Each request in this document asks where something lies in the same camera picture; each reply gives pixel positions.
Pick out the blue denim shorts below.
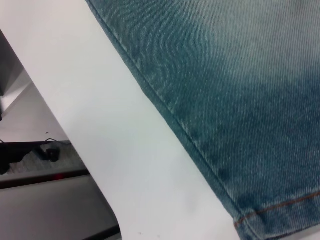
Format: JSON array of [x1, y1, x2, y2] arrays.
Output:
[[84, 0, 320, 240]]

